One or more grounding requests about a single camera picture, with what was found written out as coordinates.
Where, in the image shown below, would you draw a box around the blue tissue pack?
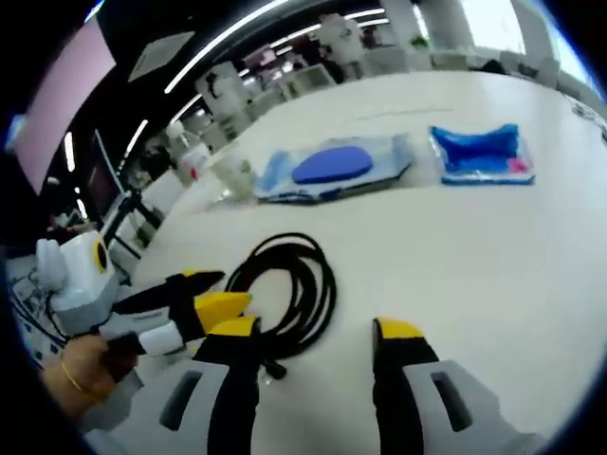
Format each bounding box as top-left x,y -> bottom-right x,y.
429,122 -> 537,187

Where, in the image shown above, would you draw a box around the white paper cup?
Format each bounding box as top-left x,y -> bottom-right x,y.
210,154 -> 256,203

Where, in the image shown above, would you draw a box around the clear plastic bag red items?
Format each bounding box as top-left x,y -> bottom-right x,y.
179,143 -> 212,185

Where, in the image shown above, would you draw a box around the black cable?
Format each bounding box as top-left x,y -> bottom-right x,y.
224,230 -> 339,381

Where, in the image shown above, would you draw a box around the clear package with blue pad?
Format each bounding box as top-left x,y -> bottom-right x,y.
257,132 -> 413,206

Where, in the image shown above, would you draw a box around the large pink wall screen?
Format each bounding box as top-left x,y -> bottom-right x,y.
12,19 -> 119,196

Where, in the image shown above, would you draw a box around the tangled dark cables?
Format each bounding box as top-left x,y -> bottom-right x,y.
571,101 -> 607,133

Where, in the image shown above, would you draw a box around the black laptop stand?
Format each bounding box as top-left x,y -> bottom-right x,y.
101,191 -> 165,261

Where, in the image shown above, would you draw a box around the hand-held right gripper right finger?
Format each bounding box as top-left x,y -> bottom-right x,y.
372,316 -> 502,455

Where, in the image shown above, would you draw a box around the gold bracelet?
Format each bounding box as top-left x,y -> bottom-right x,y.
60,362 -> 109,405

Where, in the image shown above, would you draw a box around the person's left hand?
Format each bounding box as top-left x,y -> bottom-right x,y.
64,336 -> 116,397

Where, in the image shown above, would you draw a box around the white table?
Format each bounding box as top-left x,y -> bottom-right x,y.
80,69 -> 607,455

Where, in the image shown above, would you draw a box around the long ceiling light strip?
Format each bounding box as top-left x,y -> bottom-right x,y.
163,0 -> 291,95

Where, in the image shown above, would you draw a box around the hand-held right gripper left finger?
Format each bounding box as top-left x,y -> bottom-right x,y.
158,316 -> 263,455

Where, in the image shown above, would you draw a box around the ceiling air vent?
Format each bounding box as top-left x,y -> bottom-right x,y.
127,28 -> 196,82

